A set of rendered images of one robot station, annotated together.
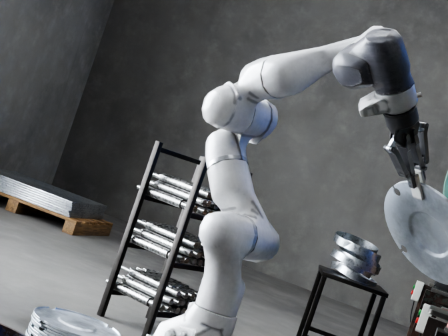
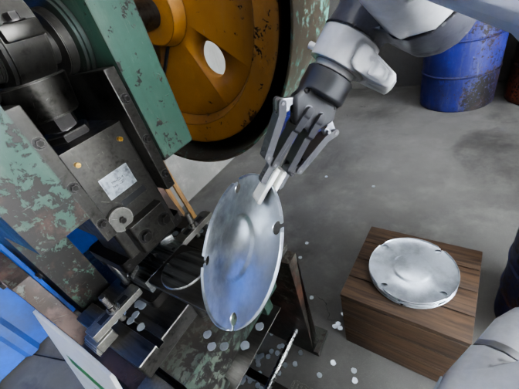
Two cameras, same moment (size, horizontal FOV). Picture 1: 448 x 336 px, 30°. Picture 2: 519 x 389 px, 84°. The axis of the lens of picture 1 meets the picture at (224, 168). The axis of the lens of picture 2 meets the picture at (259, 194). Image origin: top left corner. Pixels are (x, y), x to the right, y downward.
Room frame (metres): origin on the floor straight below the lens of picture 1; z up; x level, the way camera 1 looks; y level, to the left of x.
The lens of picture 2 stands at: (2.35, -0.28, 1.33)
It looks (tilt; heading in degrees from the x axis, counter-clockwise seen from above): 36 degrees down; 206
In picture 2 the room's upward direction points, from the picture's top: 17 degrees counter-clockwise
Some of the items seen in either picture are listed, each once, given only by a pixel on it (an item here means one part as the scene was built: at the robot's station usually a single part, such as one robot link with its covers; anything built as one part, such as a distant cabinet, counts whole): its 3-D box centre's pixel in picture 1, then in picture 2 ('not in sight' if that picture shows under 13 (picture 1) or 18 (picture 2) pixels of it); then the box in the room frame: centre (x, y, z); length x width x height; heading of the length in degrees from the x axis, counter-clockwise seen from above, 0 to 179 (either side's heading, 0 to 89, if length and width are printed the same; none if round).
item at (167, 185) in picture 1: (174, 242); not in sight; (4.39, 0.12, 0.47); 0.46 x 0.43 x 0.95; 54
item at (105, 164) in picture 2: not in sight; (113, 188); (1.95, -0.83, 1.04); 0.17 x 0.15 x 0.30; 74
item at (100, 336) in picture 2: not in sight; (110, 311); (2.10, -0.91, 0.76); 0.17 x 0.06 x 0.10; 164
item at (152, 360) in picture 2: not in sight; (169, 279); (1.94, -0.87, 0.68); 0.45 x 0.30 x 0.06; 164
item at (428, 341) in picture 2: not in sight; (408, 299); (1.61, -0.14, 0.18); 0.40 x 0.38 x 0.35; 72
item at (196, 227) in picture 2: not in sight; (195, 223); (1.77, -0.82, 0.76); 0.17 x 0.06 x 0.10; 164
